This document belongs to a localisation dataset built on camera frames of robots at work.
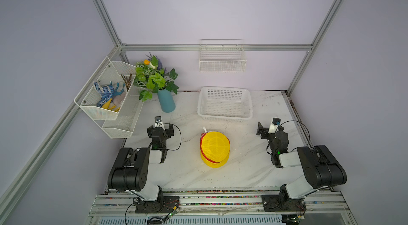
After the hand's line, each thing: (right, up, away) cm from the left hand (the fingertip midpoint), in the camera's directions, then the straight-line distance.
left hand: (162, 124), depth 94 cm
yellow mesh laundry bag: (+31, -12, -12) cm, 36 cm away
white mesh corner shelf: (-24, 0, -3) cm, 25 cm away
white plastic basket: (+40, +13, +21) cm, 47 cm away
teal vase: (+1, +14, +8) cm, 16 cm away
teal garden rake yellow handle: (-19, +17, -15) cm, 30 cm away
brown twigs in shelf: (-15, +24, -10) cm, 30 cm away
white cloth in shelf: (-16, +14, -17) cm, 27 cm away
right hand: (+63, 0, 0) cm, 63 cm away
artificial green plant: (-3, +28, -10) cm, 30 cm away
